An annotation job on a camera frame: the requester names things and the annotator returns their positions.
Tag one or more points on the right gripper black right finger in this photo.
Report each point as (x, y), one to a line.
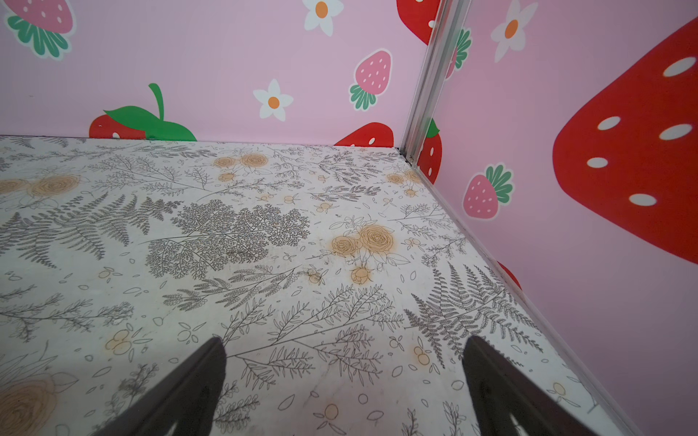
(504, 398)

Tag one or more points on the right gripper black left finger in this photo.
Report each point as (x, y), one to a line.
(183, 403)

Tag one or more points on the aluminium frame post right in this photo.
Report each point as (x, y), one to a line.
(450, 17)

